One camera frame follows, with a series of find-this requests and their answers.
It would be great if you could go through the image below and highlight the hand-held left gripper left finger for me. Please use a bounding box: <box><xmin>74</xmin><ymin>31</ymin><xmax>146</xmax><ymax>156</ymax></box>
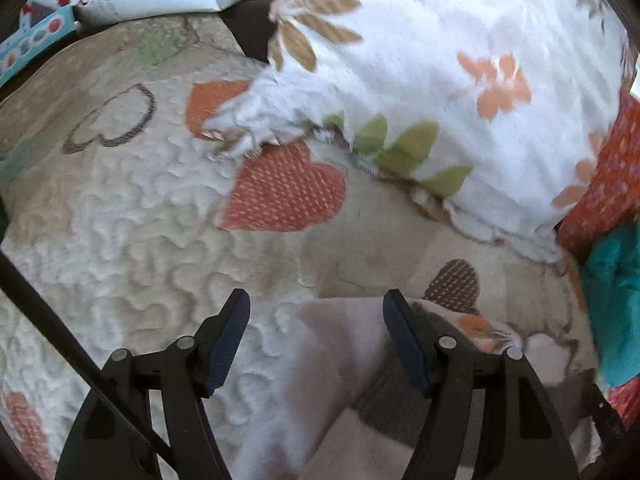
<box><xmin>55</xmin><ymin>288</ymin><xmax>251</xmax><ymax>480</ymax></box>

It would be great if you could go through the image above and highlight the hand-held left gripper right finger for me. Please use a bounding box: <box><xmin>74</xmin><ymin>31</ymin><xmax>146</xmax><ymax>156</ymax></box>
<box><xmin>382</xmin><ymin>288</ymin><xmax>581</xmax><ymax>480</ymax></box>

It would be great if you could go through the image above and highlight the pink floral knit cardigan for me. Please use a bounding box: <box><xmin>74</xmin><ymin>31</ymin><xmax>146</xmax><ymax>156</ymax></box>
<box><xmin>232</xmin><ymin>297</ymin><xmax>601</xmax><ymax>480</ymax></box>

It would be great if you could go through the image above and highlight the quilted heart-pattern blanket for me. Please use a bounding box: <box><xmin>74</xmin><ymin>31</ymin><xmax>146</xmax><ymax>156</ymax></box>
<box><xmin>0</xmin><ymin>12</ymin><xmax>603</xmax><ymax>480</ymax></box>

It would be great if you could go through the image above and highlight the teal plush cloth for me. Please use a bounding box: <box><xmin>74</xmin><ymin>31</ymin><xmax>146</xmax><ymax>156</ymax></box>
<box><xmin>582</xmin><ymin>220</ymin><xmax>640</xmax><ymax>391</ymax></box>

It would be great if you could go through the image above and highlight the white floral cloth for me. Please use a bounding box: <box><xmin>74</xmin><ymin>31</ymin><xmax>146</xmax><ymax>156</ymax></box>
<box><xmin>202</xmin><ymin>0</ymin><xmax>632</xmax><ymax>267</ymax></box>

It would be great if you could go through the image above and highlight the light blue printed packet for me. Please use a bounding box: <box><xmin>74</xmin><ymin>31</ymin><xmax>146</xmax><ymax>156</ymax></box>
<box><xmin>0</xmin><ymin>4</ymin><xmax>79</xmax><ymax>89</ymax></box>

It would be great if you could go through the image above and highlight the black cable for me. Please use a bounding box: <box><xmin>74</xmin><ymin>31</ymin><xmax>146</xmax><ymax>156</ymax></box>
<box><xmin>0</xmin><ymin>252</ymin><xmax>175</xmax><ymax>463</ymax></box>

